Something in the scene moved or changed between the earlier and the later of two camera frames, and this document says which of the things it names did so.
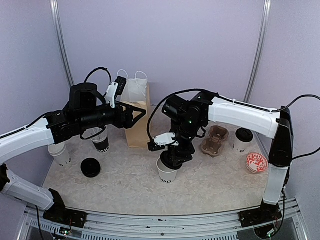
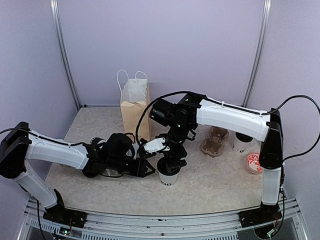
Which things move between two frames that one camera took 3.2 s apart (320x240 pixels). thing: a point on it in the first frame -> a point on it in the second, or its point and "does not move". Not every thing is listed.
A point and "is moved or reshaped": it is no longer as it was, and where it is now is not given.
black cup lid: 170,160 is moved or reshaped
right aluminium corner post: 266,8 does not move
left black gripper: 127,122 -> 141,168
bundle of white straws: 101,137 -> 112,173
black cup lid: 244,134 does not move
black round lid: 90,167 does not move
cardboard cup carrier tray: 212,146 does not move
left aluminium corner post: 55,9 does not move
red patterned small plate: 256,163 does not move
